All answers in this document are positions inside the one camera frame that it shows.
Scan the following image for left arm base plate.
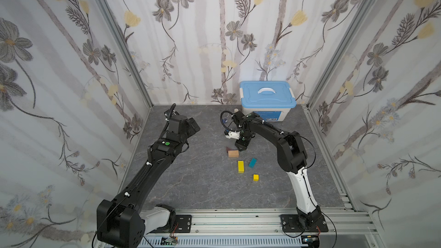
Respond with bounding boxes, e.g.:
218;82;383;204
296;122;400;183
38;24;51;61
152;215;192;234

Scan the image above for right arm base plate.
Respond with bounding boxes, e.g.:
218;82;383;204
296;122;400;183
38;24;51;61
279;214;329;233

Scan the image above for aluminium frame rail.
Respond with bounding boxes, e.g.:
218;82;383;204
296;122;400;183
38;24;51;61
174;207;379;236

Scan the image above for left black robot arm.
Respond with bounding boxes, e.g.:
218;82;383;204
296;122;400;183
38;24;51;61
93;104;200;248

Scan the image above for tan wooden rectangular block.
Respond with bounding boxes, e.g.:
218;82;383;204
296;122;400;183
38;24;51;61
228;150;240;158

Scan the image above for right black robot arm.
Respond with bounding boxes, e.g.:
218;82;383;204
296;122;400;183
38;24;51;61
220;110;325;232

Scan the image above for white slotted cable duct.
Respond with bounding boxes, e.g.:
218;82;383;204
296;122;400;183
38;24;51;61
138;236;308;248

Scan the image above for blue lid storage box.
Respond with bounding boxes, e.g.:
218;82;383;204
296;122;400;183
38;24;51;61
240;81;297;122

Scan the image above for teal rectangular block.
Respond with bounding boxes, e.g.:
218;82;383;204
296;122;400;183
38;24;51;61
249;158;257;168

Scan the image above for yellow rectangular block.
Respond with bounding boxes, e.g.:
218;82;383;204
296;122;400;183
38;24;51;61
237;161;245;173

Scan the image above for small circuit board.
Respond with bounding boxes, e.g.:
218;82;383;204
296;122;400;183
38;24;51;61
160;237;179;246

